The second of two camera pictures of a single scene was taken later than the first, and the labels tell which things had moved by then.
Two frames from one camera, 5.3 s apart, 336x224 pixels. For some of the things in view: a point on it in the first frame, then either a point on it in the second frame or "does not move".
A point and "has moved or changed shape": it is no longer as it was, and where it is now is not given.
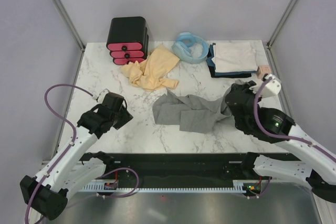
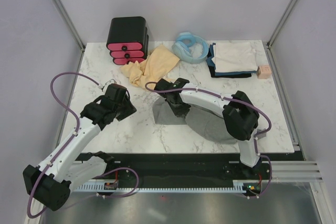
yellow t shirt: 150,73 does not move
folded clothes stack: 234,60 does not move
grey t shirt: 191,113 has moved or changed shape
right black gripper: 245,86 → 178,113
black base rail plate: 175,169 does not move
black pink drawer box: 127,39 does not move
